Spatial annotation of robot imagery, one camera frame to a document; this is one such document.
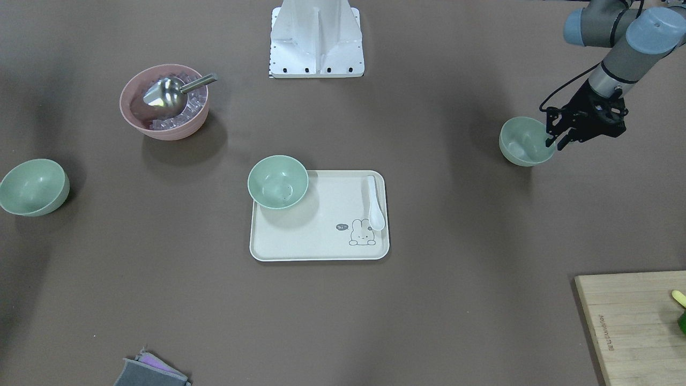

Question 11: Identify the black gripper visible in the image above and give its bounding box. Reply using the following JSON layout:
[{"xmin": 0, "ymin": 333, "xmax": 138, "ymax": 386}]
[{"xmin": 545, "ymin": 83, "xmax": 628, "ymax": 151}]

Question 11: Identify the green bowl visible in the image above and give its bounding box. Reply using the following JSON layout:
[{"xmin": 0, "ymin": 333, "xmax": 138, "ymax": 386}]
[
  {"xmin": 1, "ymin": 159, "xmax": 70, "ymax": 217},
  {"xmin": 499, "ymin": 116, "xmax": 556, "ymax": 167},
  {"xmin": 247, "ymin": 155, "xmax": 309, "ymax": 210}
]

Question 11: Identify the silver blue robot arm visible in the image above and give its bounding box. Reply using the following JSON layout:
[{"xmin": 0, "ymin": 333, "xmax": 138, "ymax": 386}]
[{"xmin": 539, "ymin": 1, "xmax": 685, "ymax": 151}]

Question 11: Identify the grey purple cloth stack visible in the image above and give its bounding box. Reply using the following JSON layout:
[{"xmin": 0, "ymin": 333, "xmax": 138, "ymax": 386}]
[{"xmin": 114, "ymin": 349, "xmax": 192, "ymax": 385}]

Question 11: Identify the bamboo cutting board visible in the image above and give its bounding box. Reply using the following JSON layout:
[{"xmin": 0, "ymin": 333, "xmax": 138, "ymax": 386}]
[{"xmin": 574, "ymin": 271, "xmax": 685, "ymax": 385}]

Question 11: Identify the white spoon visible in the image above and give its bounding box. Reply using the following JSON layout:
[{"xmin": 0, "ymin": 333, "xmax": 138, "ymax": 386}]
[{"xmin": 367, "ymin": 175, "xmax": 386, "ymax": 231}]

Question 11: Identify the green lime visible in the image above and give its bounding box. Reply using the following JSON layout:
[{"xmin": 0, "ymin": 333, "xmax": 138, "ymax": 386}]
[{"xmin": 677, "ymin": 312, "xmax": 686, "ymax": 335}]

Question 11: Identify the beige rabbit tray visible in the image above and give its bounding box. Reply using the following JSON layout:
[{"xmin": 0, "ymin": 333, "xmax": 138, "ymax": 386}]
[{"xmin": 249, "ymin": 169, "xmax": 391, "ymax": 262}]

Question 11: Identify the metal ice scoop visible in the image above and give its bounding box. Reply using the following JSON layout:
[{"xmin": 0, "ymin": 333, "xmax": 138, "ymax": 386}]
[{"xmin": 142, "ymin": 73, "xmax": 218, "ymax": 116}]

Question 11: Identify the pink ice bowl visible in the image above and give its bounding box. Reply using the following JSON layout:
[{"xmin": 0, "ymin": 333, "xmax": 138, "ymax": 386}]
[{"xmin": 118, "ymin": 64, "xmax": 209, "ymax": 141}]

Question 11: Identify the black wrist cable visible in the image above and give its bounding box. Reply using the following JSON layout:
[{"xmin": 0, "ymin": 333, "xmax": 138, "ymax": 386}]
[{"xmin": 539, "ymin": 62, "xmax": 601, "ymax": 113}]

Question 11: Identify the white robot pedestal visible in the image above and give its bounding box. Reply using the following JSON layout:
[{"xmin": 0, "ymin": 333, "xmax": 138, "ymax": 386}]
[{"xmin": 268, "ymin": 1, "xmax": 366, "ymax": 79}]

